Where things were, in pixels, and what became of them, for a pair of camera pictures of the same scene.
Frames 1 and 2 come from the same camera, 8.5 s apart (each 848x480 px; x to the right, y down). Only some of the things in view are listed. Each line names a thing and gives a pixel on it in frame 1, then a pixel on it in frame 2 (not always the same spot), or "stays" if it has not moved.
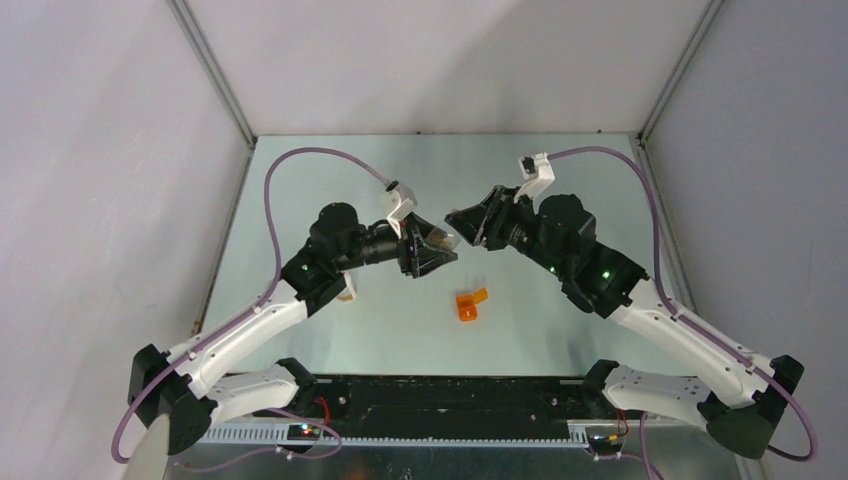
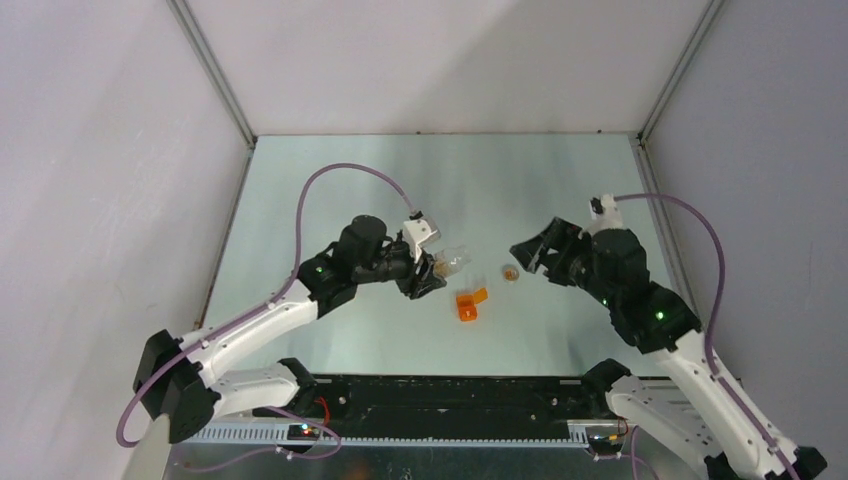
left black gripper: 420,260 → 411,279
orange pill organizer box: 467,304 stays
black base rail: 450,404 stays
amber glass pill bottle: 440,238 → 449,261
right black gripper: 490,217 → 561,234
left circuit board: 303,432 stays
